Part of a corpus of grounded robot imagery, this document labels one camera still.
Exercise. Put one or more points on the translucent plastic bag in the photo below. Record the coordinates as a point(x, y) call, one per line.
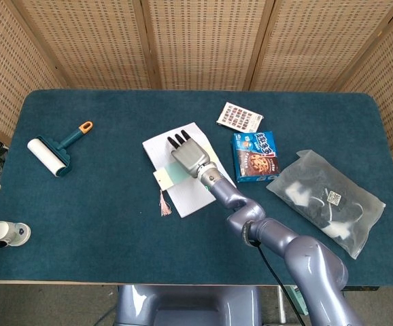
point(325, 200)

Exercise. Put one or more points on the teal table cloth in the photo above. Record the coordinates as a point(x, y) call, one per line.
point(98, 220)

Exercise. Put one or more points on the small patterned card pack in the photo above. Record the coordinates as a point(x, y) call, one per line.
point(239, 117)

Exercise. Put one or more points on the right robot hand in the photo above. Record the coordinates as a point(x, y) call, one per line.
point(191, 156)

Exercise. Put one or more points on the white table leg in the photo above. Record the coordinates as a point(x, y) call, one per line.
point(281, 304)

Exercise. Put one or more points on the cream and teal bookmark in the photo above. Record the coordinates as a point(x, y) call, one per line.
point(169, 175)

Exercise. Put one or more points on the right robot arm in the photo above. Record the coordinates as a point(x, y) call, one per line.
point(302, 258)

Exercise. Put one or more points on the woven rattan folding screen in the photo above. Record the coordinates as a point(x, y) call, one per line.
point(200, 40)

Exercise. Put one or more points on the blue-grey robot torso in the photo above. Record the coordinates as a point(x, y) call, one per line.
point(186, 305)

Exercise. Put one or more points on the blue cookie box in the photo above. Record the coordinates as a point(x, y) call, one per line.
point(256, 159)

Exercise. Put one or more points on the open lined notebook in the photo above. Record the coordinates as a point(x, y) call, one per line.
point(189, 200)

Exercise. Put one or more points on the teal lint roller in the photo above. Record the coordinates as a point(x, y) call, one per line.
point(47, 154)

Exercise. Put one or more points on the pale green device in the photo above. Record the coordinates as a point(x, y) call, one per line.
point(296, 300)

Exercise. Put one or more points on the white paper cup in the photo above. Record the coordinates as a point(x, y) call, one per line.
point(11, 233)

